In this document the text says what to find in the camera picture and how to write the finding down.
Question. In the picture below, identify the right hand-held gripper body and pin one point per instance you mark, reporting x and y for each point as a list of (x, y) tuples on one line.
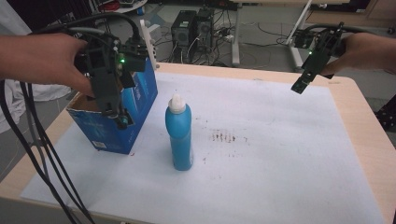
[(323, 40)]

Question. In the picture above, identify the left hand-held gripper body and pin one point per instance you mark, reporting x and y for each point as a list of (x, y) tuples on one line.
[(104, 70)]

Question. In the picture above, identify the blue cardboard box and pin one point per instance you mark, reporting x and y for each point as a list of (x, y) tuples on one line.
[(137, 102)]

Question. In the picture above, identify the person's right hand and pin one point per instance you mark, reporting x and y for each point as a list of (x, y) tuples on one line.
[(367, 53)]

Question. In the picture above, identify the person's left hand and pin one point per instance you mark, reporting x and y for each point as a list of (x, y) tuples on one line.
[(40, 59)]

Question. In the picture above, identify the white desk leg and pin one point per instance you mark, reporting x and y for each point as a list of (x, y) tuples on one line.
[(235, 34), (297, 37)]

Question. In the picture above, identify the white plastic rack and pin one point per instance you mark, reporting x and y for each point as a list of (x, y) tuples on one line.
[(148, 40)]

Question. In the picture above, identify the blue bottle with white cap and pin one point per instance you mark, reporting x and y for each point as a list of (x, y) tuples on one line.
[(180, 133)]

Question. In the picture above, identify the white table mat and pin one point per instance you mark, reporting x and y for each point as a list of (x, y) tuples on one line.
[(264, 149)]

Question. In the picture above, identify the black computer tower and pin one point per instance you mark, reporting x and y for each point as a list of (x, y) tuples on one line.
[(183, 34), (205, 29)]

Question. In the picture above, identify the white power strip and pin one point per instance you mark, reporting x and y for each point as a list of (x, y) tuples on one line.
[(229, 37)]

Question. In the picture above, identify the black perforated object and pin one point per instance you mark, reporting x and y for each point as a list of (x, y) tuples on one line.
[(387, 115)]

